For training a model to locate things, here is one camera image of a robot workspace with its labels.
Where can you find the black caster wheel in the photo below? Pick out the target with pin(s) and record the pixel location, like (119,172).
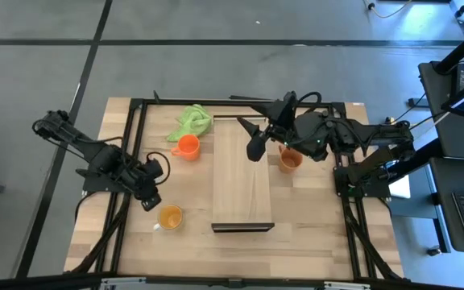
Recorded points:
(433,251)

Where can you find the black slanted pole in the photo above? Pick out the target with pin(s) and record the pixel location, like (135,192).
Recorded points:
(463,46)

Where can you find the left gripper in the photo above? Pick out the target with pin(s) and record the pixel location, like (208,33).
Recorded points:
(149,195)

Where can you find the brown-orange cup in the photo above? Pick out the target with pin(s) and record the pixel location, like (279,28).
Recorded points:
(290,161)

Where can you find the black camera rig beam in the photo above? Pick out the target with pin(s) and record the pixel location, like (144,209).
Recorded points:
(55,282)

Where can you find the small black cup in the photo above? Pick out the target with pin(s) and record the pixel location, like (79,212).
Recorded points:
(256,148)

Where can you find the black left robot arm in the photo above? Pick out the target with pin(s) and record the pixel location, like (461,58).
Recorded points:
(103,155)

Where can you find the wooden shelf with black legs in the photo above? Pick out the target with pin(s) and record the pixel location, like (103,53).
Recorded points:
(240,193)

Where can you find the black aluminium table frame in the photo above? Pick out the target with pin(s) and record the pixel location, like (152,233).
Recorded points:
(131,133)

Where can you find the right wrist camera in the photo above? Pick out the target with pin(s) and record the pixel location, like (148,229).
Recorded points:
(289,104)

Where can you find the black desk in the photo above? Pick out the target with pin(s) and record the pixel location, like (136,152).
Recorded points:
(449,133)
(445,201)

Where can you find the green cloth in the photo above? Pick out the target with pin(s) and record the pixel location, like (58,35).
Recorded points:
(191,121)

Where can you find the bright orange mug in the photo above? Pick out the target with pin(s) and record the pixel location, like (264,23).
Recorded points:
(188,147)

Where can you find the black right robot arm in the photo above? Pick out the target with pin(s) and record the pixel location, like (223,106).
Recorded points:
(336,133)

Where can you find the white paper sheet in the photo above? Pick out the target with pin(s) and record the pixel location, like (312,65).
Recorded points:
(401,187)

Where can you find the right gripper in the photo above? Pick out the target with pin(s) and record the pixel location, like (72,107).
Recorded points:
(282,129)

